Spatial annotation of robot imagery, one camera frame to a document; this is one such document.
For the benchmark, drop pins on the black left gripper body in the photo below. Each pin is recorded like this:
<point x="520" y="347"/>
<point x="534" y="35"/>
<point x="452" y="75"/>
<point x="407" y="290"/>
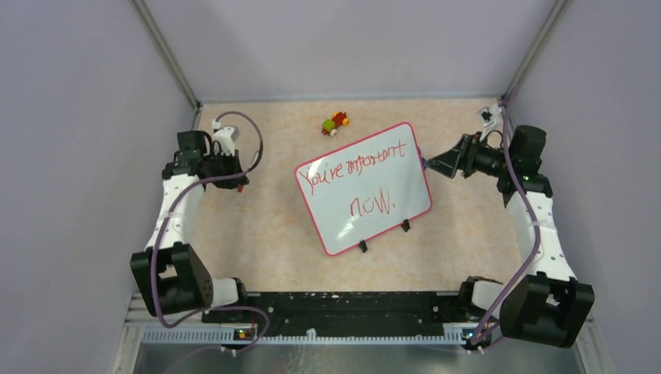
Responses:
<point x="223" y="165"/>

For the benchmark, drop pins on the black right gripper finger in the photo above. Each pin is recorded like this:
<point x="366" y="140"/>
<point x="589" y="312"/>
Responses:
<point x="449" y="160"/>
<point x="449" y="171"/>

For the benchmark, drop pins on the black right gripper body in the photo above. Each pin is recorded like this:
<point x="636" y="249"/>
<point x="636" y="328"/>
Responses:
<point x="484" y="159"/>

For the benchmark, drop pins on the pink framed whiteboard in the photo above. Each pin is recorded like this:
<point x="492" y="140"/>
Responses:
<point x="365" y="188"/>

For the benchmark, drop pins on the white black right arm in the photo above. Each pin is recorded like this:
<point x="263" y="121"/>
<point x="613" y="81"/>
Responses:
<point x="543" y="302"/>

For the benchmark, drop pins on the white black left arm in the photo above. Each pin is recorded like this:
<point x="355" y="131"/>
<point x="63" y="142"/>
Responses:
<point x="168" y="271"/>

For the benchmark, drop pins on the colourful toy car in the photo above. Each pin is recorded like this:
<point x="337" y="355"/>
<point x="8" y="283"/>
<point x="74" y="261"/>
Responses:
<point x="331" y="125"/>

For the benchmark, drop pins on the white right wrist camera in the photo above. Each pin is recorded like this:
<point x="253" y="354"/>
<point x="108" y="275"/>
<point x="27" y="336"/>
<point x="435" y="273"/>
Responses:
<point x="492" y="119"/>

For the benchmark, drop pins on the grey cable duct strip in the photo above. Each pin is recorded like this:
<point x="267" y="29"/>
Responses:
<point x="222" y="335"/>

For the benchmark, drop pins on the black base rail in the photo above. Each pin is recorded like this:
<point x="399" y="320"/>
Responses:
<point x="387" y="314"/>

